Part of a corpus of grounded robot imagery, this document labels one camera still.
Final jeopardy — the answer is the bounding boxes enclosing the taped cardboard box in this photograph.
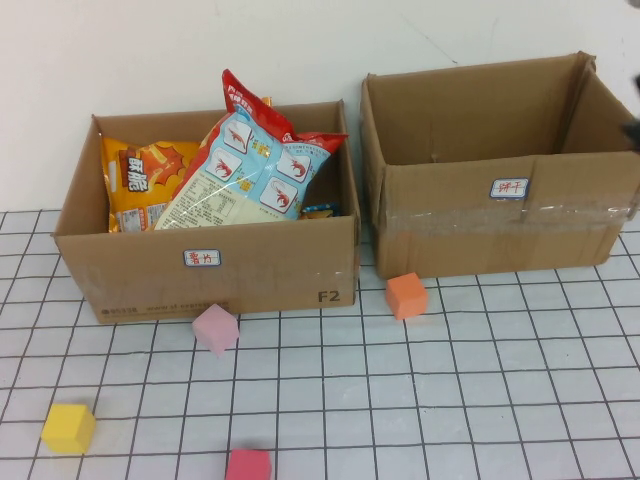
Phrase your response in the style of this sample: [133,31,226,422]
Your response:
[360,49,640,280]

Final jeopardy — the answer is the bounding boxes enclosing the pink foam cube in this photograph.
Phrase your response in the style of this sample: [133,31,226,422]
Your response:
[192,303,240,357]

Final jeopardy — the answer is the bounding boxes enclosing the white label red handwritten characters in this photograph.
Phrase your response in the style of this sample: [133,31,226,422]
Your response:
[183,248,222,269]
[488,177,530,202]

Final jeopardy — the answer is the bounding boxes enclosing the yellow foam cube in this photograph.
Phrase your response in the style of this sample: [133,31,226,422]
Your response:
[40,403,97,455]

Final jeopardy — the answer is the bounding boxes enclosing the orange-yellow snack bag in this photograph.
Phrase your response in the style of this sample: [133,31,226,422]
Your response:
[101,138,202,234]

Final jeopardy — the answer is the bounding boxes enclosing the orange foam cube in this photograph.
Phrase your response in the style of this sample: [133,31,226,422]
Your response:
[385,272,430,322]

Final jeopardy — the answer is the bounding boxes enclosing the small blue snack bag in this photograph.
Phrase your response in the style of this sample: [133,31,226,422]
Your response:
[299,201,337,220]

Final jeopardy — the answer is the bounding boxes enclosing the red foam cube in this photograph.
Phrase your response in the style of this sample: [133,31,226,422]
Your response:
[224,448,273,480]

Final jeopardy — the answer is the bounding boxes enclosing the cardboard box with F2 print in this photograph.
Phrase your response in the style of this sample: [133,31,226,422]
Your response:
[52,99,361,325]

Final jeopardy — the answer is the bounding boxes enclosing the red shrimp chips bag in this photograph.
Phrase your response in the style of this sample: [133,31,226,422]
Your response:
[153,68,350,232]

